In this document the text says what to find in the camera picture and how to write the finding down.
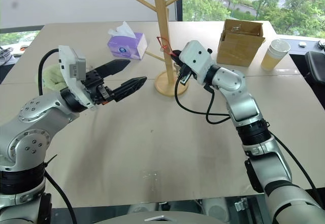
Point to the paper cup with white lid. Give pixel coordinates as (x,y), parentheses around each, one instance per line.
(274,56)

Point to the purple tissue box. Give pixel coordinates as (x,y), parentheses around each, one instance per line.
(129,47)

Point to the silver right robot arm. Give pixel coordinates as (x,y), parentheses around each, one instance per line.
(243,102)

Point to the silver metal table clamp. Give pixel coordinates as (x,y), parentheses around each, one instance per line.
(241,205)

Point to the black chair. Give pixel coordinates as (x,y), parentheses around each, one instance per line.
(316,66)

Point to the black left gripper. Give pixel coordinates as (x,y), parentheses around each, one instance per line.
(95,87)

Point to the brown cardboard box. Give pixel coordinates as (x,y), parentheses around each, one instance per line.
(238,46)

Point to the wooden tree stand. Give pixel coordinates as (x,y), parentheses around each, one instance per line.
(165,43)

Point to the grey robot torso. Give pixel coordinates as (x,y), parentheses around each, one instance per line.
(152,217)

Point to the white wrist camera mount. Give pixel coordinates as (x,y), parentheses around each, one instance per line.
(66,64)
(196,59)

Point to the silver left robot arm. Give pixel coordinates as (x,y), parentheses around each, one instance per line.
(30,122)

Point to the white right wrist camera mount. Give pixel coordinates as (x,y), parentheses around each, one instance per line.
(196,59)

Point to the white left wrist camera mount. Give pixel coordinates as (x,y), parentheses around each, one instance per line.
(66,64)

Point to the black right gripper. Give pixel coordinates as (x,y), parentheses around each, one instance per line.
(184,72)

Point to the pale yellow towel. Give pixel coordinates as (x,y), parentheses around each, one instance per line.
(52,78)

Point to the black window frame post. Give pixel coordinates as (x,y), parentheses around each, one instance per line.
(179,0)

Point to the white tissue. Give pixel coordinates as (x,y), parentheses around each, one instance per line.
(122,29)

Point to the small white case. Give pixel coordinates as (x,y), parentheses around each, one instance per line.
(301,44)

